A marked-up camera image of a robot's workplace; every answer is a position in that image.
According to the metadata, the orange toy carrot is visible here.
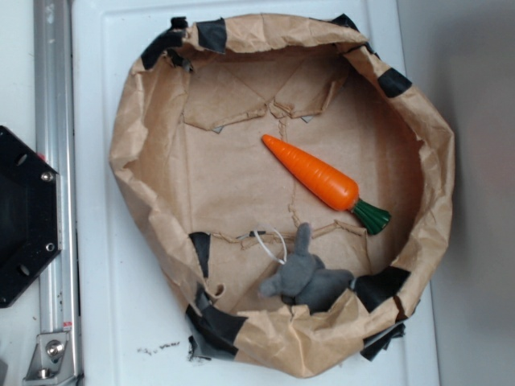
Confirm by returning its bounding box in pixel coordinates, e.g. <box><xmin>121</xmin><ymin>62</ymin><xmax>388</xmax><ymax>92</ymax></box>
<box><xmin>262</xmin><ymin>134</ymin><xmax>391</xmax><ymax>235</ymax></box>

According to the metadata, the metal corner bracket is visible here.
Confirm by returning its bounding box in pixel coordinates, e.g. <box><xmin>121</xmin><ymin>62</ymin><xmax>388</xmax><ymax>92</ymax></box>
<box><xmin>23</xmin><ymin>331</ymin><xmax>77</xmax><ymax>385</ymax></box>

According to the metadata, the aluminum rail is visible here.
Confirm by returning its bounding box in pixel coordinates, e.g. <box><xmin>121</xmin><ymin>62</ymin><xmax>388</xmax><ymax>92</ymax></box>
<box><xmin>34</xmin><ymin>1</ymin><xmax>84</xmax><ymax>385</ymax></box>

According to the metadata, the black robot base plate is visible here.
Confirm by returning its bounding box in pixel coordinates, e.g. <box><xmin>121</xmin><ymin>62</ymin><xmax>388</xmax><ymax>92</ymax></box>
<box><xmin>1</xmin><ymin>126</ymin><xmax>60</xmax><ymax>309</ymax></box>

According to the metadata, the brown paper bag basket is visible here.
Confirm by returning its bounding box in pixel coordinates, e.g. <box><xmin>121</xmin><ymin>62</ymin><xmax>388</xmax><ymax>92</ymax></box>
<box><xmin>109</xmin><ymin>14</ymin><xmax>455</xmax><ymax>378</ymax></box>

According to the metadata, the gray plush animal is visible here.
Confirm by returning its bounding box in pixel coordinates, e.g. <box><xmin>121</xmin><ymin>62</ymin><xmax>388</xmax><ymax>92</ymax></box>
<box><xmin>246</xmin><ymin>223</ymin><xmax>355</xmax><ymax>314</ymax></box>

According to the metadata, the white tray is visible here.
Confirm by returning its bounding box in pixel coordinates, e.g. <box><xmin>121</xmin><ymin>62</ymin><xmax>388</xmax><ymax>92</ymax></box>
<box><xmin>70</xmin><ymin>0</ymin><xmax>441</xmax><ymax>386</ymax></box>

